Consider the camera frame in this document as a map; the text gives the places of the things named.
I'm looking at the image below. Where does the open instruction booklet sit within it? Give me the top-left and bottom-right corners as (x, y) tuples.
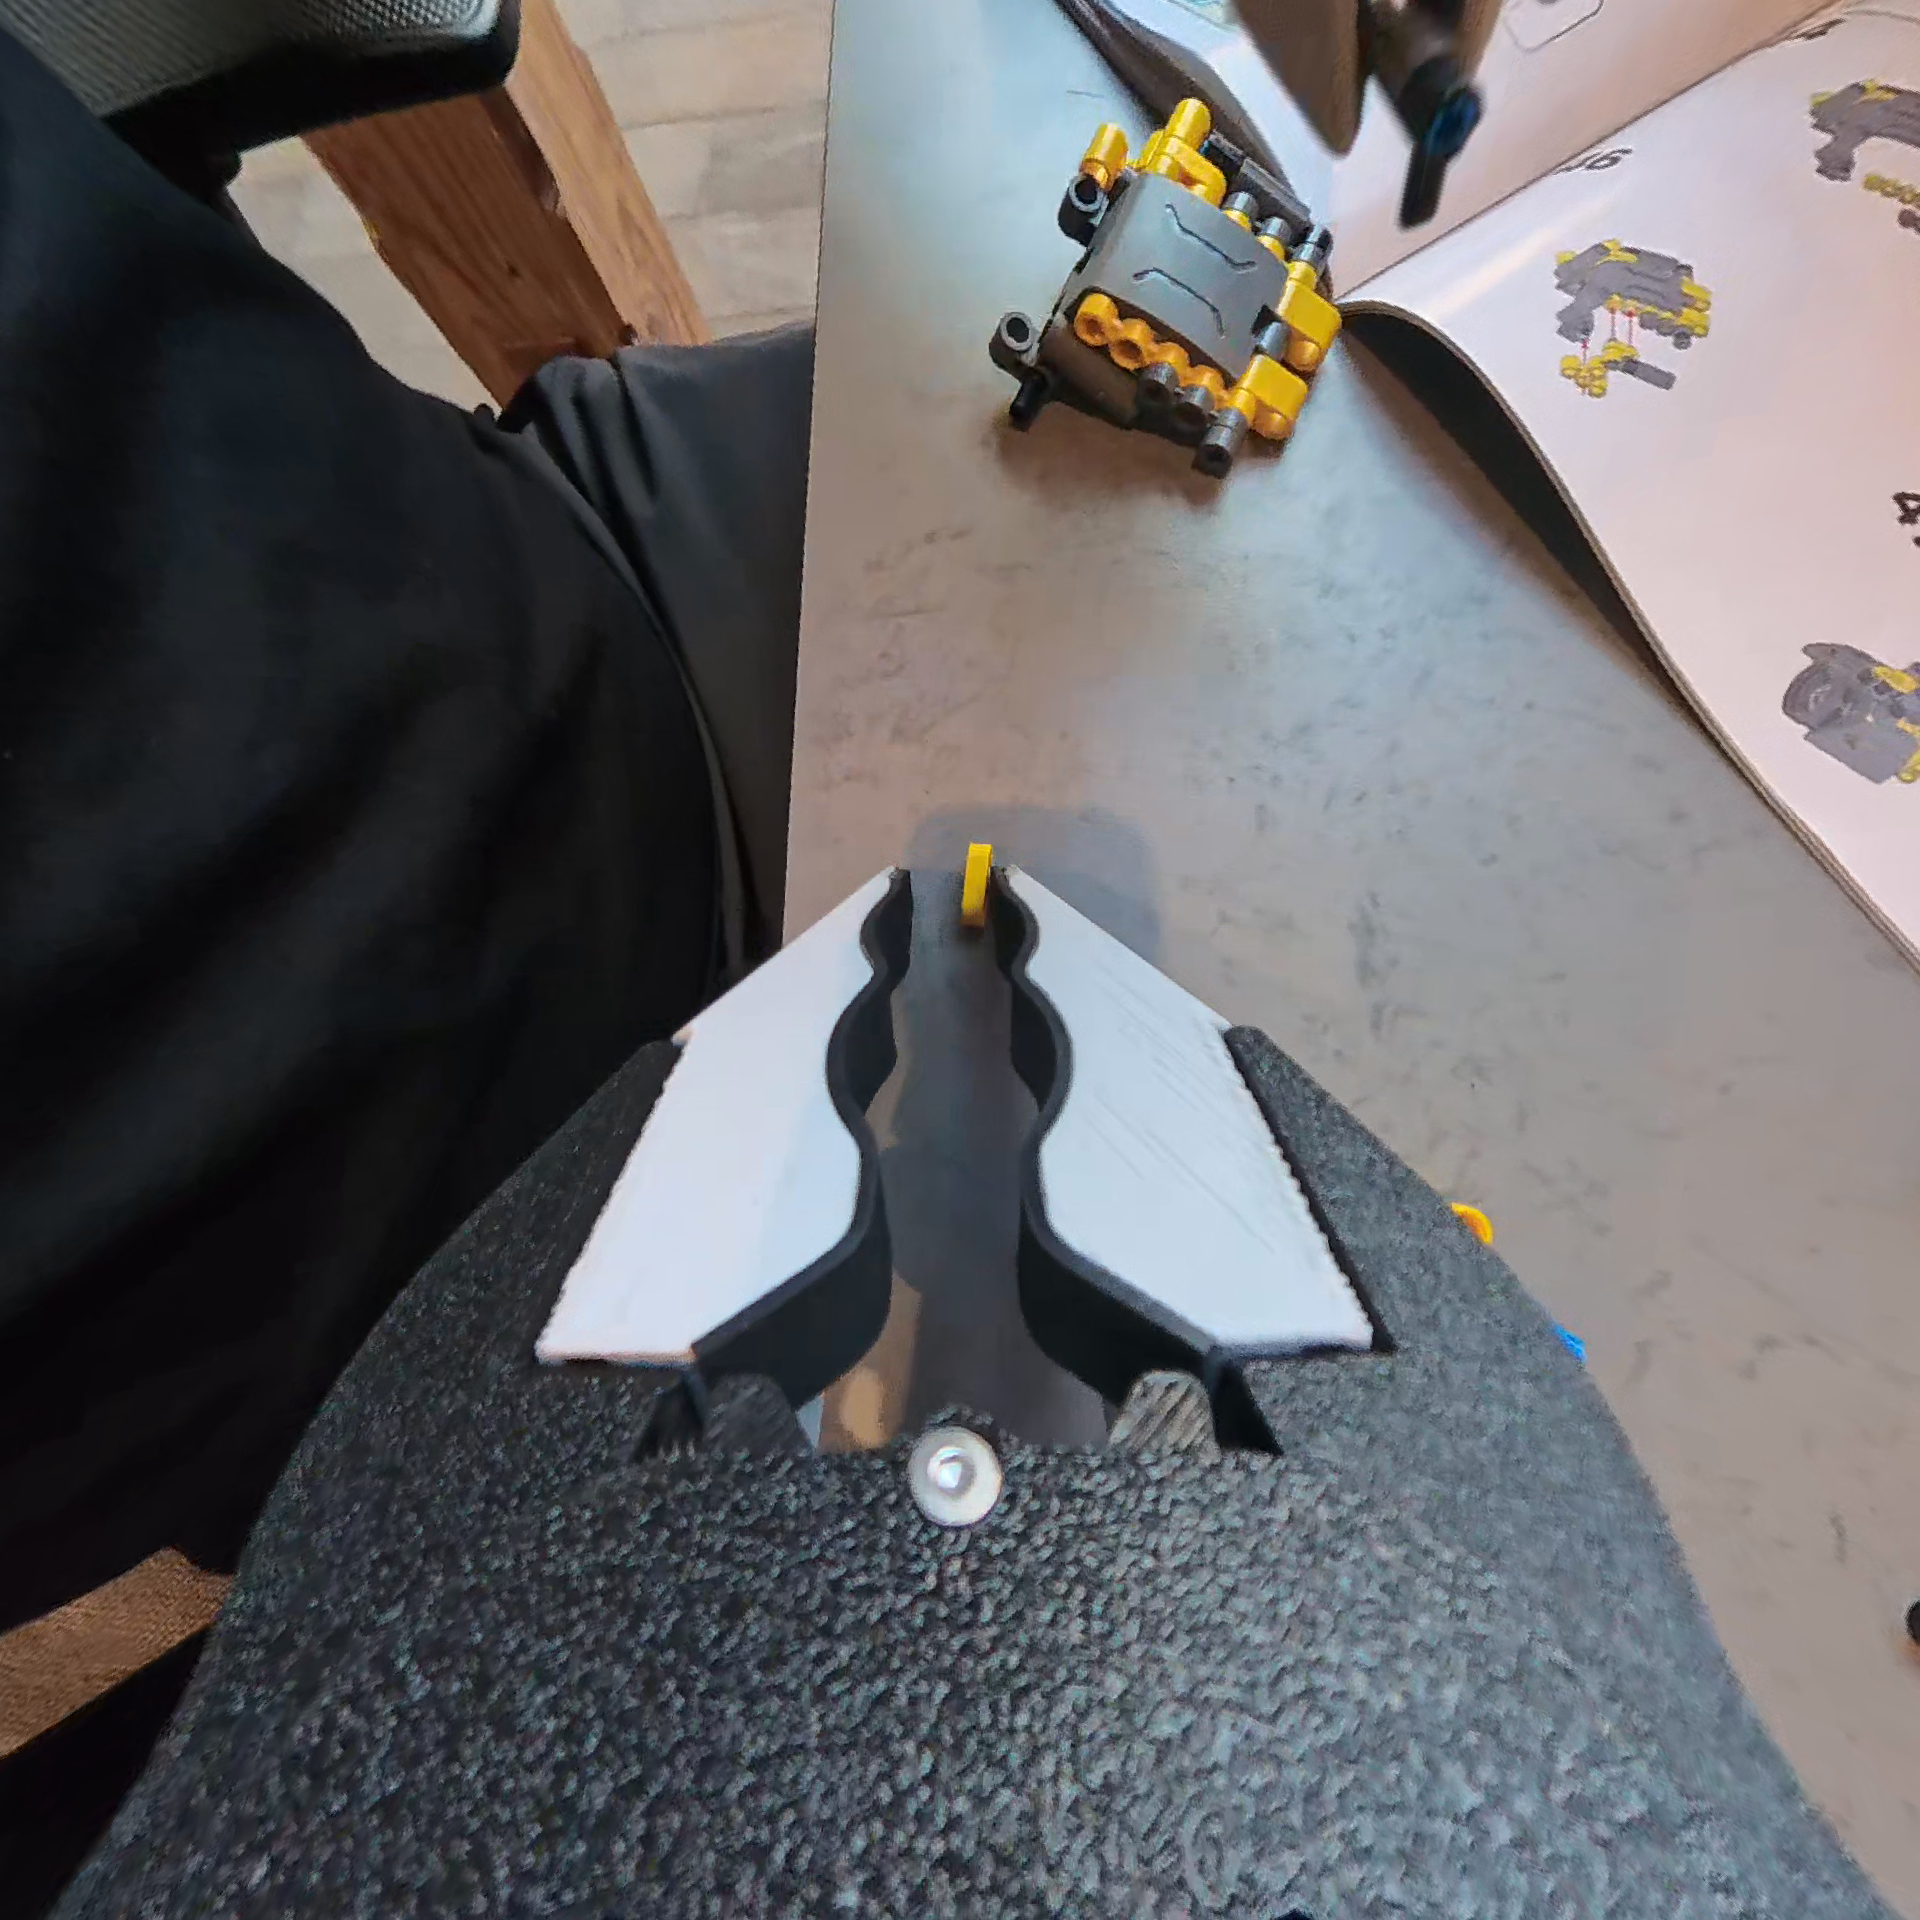
(1055, 0), (1920, 961)

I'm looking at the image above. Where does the grey desk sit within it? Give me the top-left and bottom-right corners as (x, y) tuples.
(779, 0), (1920, 1920)

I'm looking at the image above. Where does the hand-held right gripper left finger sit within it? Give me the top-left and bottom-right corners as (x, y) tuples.
(534, 865), (917, 1412)

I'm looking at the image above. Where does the wooden table leg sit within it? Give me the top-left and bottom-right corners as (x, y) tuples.
(224, 0), (709, 410)

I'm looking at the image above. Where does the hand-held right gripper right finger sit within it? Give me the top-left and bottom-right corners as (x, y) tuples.
(985, 865), (1379, 1423)

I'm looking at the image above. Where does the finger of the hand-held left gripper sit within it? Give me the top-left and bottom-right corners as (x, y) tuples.
(1235, 0), (1373, 155)
(1371, 0), (1505, 84)

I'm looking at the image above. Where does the person's dark clothing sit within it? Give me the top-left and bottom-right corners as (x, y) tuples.
(0, 14), (819, 1920)

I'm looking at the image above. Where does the yellow grey brick assembly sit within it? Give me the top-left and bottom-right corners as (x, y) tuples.
(985, 96), (1344, 480)

